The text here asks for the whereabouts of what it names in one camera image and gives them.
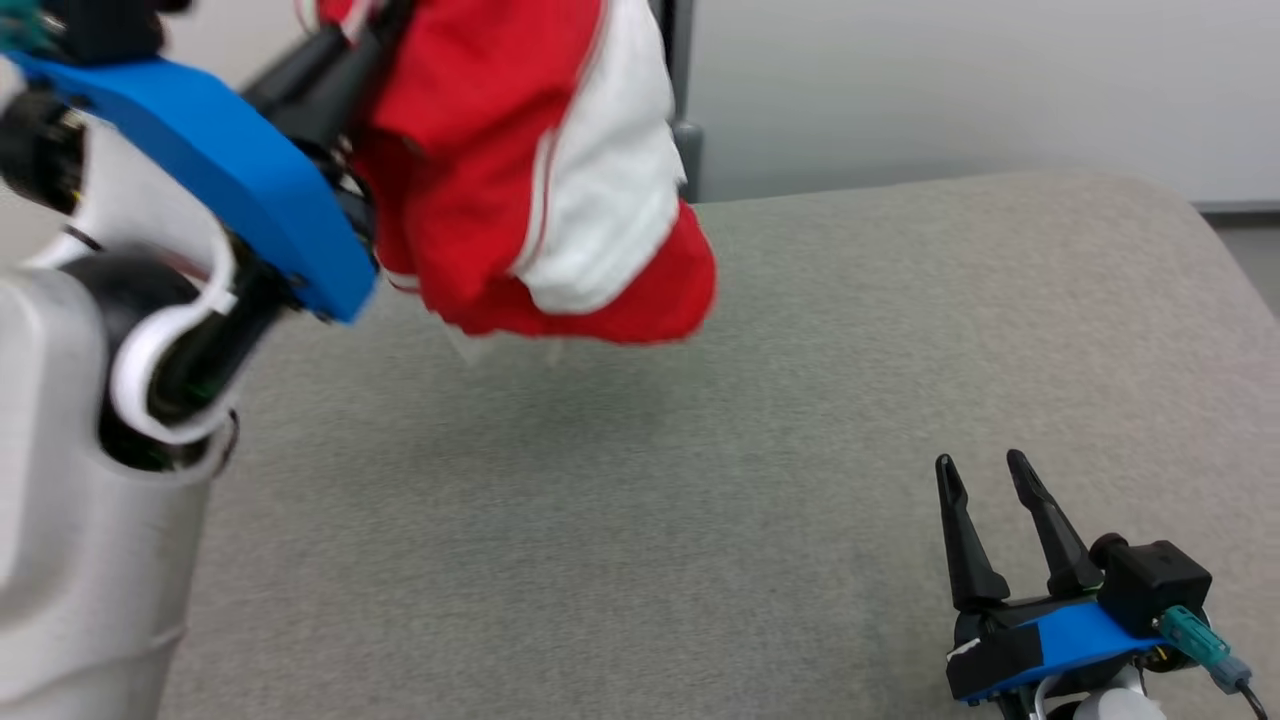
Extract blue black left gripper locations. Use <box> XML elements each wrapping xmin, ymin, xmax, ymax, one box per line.
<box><xmin>0</xmin><ymin>0</ymin><xmax>417</xmax><ymax>323</ymax></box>

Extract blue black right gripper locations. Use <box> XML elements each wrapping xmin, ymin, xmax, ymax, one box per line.
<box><xmin>935</xmin><ymin>449</ymin><xmax>1167</xmax><ymax>720</ymax></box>

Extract red jersey with white sleeves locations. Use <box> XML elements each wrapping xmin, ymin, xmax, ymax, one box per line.
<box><xmin>318</xmin><ymin>0</ymin><xmax>718</xmax><ymax>347</ymax></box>

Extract right cable with teal plug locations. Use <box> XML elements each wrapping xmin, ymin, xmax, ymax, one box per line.
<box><xmin>1157</xmin><ymin>604</ymin><xmax>1273</xmax><ymax>720</ymax></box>

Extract cable with teal plug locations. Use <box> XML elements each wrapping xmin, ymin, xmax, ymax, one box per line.
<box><xmin>0</xmin><ymin>5</ymin><xmax>53</xmax><ymax>53</ymax></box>
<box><xmin>1157</xmin><ymin>604</ymin><xmax>1273</xmax><ymax>720</ymax></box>

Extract left cable with teal plug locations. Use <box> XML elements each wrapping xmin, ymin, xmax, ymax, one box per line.
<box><xmin>0</xmin><ymin>5</ymin><xmax>53</xmax><ymax>53</ymax></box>

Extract grey metal partition post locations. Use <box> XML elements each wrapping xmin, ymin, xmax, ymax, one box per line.
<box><xmin>655</xmin><ymin>0</ymin><xmax>698</xmax><ymax>126</ymax></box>

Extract grey cylindrical post foot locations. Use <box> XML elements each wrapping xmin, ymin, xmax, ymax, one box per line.
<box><xmin>672</xmin><ymin>120</ymin><xmax>705</xmax><ymax>203</ymax></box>

